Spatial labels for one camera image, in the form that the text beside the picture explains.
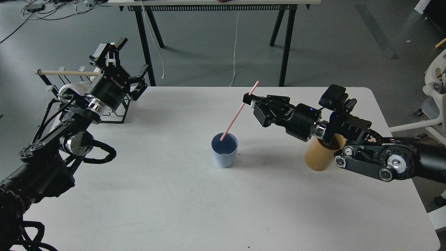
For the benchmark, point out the bamboo cylindrical holder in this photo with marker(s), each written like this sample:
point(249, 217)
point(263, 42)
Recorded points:
point(319, 156)

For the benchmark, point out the white mug on rack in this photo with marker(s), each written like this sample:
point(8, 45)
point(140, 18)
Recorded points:
point(74, 94)

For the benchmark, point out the light blue cup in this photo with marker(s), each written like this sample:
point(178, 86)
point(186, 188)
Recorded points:
point(224, 151)

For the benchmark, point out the black wire dish rack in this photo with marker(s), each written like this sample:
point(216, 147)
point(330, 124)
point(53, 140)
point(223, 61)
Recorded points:
point(108, 116)

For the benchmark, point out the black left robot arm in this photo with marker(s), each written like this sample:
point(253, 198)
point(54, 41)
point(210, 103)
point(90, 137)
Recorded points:
point(62, 141)

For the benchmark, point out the white office chair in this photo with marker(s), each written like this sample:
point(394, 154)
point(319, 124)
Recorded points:
point(435, 106)

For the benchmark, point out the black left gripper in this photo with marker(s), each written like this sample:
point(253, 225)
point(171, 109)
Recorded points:
point(113, 85)

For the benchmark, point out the wooden rack handle rod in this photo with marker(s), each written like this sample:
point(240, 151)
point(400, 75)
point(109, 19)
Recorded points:
point(65, 73)

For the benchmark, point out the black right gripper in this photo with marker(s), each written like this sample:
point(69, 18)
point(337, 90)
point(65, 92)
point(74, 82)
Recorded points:
point(299, 121)

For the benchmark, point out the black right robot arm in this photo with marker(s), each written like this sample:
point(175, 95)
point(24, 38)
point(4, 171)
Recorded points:
point(365, 152)

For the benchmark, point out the pink chopstick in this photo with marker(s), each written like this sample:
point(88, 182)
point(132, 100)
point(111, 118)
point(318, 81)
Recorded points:
point(237, 113)

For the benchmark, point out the white trestle table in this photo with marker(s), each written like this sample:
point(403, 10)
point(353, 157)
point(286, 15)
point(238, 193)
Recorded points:
point(211, 20)

